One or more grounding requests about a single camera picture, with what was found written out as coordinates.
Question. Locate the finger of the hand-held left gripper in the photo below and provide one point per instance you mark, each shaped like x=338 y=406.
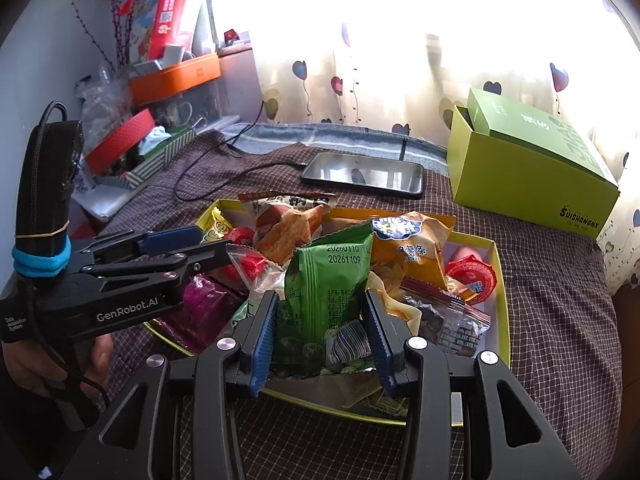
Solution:
x=170 y=240
x=210 y=255

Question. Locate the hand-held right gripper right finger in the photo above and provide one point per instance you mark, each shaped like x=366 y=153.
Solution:
x=377 y=340

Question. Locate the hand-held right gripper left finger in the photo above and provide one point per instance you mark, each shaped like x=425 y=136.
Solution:
x=262 y=340

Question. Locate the golden candy bar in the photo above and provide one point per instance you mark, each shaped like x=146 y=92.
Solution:
x=219 y=225

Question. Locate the pink jelly cup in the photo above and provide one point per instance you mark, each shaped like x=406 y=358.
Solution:
x=242 y=237
x=472 y=275

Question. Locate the purple snack packet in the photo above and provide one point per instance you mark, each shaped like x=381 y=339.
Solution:
x=205 y=305

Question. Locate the dark seaweed snack bag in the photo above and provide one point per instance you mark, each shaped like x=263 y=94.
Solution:
x=440 y=325

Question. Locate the orange fried snack packet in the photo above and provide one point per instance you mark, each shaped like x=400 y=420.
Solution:
x=285 y=230

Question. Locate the green snack packet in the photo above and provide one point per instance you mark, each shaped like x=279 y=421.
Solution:
x=320 y=285

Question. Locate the yellow chip bag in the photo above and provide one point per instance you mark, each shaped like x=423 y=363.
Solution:
x=405 y=255

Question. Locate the shallow green cardboard tray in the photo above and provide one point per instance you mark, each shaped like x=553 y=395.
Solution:
x=495 y=320

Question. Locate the person's left hand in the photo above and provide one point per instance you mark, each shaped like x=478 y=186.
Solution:
x=30 y=367

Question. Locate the white side shelf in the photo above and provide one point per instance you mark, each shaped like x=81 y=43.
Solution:
x=100 y=205

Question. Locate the green striped paper box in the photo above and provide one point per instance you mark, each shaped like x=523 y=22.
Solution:
x=160 y=160

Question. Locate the light blue cloth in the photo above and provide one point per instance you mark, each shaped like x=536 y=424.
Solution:
x=155 y=140

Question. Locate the red round lid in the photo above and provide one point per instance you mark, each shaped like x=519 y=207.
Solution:
x=120 y=140

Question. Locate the clear storage box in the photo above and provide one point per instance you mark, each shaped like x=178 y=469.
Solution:
x=190 y=105

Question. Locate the clear plastic bag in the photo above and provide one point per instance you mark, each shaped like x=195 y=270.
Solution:
x=102 y=105

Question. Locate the orange flat box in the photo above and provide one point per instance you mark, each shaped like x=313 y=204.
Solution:
x=175 y=80

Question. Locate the black smartphone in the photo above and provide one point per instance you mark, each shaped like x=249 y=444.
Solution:
x=360 y=172

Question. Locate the white paper box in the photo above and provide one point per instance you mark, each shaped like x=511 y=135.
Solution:
x=160 y=57

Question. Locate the green cardboard box with lid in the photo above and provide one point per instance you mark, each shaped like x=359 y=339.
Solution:
x=525 y=185

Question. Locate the red printed gift carton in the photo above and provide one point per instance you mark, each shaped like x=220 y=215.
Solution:
x=170 y=15

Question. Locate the purple dried flower branches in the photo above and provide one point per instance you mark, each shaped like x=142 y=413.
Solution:
x=120 y=10

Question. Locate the heart print curtain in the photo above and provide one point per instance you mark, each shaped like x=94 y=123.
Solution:
x=400 y=35

